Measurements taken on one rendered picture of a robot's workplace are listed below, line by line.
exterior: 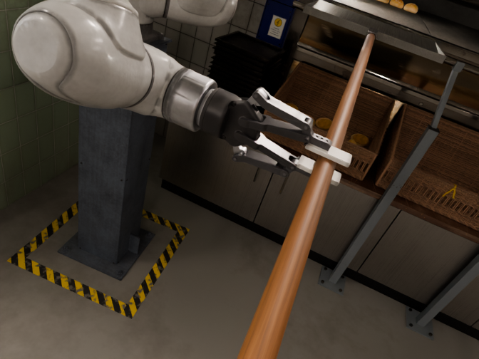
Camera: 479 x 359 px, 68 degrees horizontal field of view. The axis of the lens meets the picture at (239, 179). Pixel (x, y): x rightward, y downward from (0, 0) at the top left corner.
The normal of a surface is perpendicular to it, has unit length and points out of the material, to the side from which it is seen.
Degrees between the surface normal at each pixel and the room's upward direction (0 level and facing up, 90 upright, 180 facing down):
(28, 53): 74
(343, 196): 90
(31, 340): 0
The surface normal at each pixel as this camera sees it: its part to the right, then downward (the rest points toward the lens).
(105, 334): 0.26, -0.78
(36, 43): -0.22, 0.28
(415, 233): -0.35, 0.48
